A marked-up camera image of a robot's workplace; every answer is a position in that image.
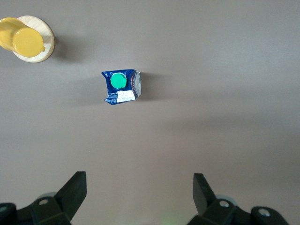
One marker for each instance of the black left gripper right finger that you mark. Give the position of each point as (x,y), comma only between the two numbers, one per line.
(206,204)

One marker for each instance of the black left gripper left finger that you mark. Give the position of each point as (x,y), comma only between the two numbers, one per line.
(65,201)

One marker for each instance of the blue milk carton green cap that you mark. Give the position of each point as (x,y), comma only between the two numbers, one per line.
(107,87)

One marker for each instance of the round wooden cup stand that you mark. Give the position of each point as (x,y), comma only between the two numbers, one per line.
(48,43)

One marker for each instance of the yellow plastic cup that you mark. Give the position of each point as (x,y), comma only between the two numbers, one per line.
(25,42)

